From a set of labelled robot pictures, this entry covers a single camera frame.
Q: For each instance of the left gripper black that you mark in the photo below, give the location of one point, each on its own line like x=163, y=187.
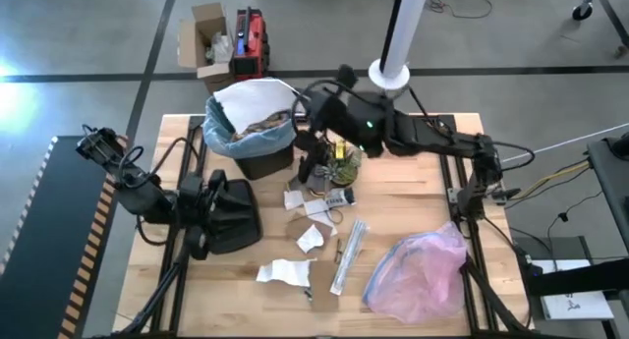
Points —
x=196, y=196

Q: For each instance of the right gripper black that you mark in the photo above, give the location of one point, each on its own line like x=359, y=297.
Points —
x=334, y=113

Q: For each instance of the black plastic trash bin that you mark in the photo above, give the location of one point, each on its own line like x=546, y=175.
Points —
x=265, y=164

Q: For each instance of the black bin with blue liner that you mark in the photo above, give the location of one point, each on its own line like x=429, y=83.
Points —
x=255, y=145

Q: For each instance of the small white paper scrap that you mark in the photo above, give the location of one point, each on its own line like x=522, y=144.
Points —
x=310, y=238
x=294, y=200
x=317, y=209

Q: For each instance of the small white black package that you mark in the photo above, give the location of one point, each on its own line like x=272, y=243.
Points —
x=339, y=197

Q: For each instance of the large white paper sheet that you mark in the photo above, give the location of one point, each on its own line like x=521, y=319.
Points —
x=255, y=100

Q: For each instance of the white paper with black print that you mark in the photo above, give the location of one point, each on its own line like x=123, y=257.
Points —
x=285, y=271

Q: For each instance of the small dark plastic piece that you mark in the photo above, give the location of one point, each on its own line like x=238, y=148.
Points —
x=339, y=256

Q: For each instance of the clear plastic packaging strip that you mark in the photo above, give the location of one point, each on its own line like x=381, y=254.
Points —
x=350, y=255

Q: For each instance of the tiny dark trash bit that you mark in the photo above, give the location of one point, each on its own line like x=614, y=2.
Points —
x=308, y=295

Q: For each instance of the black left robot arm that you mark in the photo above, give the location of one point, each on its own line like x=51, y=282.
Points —
x=142, y=196

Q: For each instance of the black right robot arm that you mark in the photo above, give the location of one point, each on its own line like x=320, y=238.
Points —
x=442, y=137

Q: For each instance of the pink plastic trash bag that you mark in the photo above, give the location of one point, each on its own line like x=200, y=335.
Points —
x=417, y=275

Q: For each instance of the black grey work glove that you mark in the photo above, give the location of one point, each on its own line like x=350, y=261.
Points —
x=309, y=184
x=314, y=167

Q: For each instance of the potted succulent plant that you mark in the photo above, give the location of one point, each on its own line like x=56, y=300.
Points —
x=346, y=172

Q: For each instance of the red black tool case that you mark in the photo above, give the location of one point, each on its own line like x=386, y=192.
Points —
x=250, y=44

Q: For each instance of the clear plastic wrap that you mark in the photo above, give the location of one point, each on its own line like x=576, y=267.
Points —
x=220, y=46

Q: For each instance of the white pole with round base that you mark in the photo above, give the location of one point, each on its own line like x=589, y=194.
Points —
x=400, y=29

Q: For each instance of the open cardboard box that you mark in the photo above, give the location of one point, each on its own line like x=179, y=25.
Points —
x=209, y=19

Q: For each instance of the black floor mat orange stripes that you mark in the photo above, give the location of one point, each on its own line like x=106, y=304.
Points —
x=44, y=241

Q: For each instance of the grey platform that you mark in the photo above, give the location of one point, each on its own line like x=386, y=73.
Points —
x=550, y=248

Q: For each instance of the cart leg with caster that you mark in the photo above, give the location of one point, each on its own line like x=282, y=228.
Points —
x=581, y=12

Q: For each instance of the black flat bar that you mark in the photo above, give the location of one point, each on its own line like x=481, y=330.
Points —
x=580, y=277

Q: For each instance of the black side desk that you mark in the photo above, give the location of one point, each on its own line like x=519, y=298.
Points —
x=614, y=182

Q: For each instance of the white paper booklet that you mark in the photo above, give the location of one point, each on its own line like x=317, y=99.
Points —
x=575, y=304

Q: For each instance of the black aluminium table frame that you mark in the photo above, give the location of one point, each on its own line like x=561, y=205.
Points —
x=196, y=122

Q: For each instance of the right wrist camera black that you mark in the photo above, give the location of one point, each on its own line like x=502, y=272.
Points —
x=346, y=76

